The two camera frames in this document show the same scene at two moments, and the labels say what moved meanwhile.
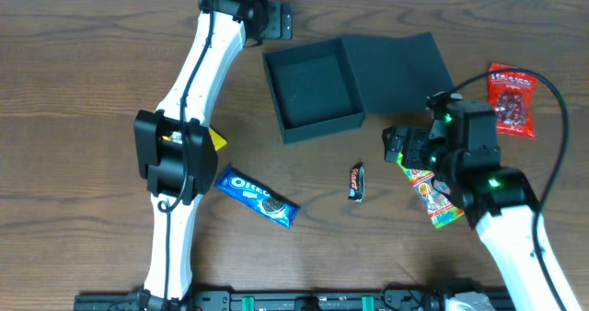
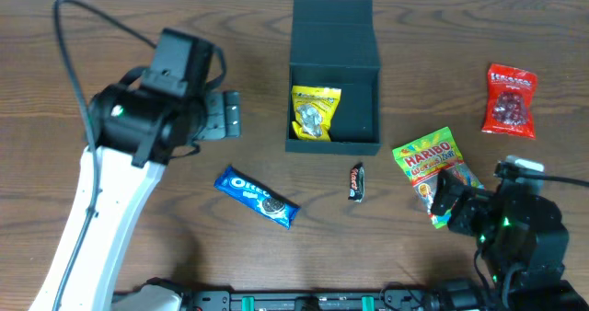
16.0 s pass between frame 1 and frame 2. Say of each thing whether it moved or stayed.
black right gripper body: moved
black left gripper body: moved
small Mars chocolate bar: stayed
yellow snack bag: moved
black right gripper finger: moved
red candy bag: stayed
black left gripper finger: moved
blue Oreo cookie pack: stayed
